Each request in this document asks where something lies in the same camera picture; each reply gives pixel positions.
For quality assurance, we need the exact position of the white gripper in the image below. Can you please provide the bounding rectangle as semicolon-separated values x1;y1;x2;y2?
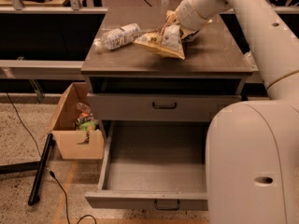
161;0;209;60

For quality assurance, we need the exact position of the brown chip bag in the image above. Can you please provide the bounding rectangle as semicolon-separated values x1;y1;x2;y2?
133;10;213;61

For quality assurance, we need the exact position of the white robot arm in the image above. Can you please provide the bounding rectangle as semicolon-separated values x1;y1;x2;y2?
169;0;299;224

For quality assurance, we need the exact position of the grey drawer cabinet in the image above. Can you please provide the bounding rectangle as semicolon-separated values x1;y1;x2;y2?
81;17;252;134

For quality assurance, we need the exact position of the closed grey upper drawer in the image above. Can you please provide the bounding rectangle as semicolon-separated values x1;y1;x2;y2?
88;93;241;122

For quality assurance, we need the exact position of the green snack bag in box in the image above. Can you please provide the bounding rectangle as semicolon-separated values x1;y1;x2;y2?
78;121;96;132

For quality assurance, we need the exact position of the open middle drawer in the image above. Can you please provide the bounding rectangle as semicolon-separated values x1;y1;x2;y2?
85;121;207;211

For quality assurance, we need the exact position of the clear plastic water bottle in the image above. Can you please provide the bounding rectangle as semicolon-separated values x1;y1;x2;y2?
93;23;141;52

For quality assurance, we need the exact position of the clear wrapper in box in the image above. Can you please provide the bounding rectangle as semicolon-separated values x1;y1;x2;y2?
76;102;91;114

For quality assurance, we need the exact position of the open cardboard box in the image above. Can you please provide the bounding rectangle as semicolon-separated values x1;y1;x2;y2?
45;82;104;160

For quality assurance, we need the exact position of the grey metal railing beam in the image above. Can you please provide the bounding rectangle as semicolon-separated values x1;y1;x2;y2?
0;59;262;83

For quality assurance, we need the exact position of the black table leg base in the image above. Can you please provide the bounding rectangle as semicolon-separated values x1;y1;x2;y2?
0;133;55;206

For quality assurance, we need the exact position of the black floor cable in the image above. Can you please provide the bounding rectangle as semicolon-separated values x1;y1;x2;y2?
5;92;97;224

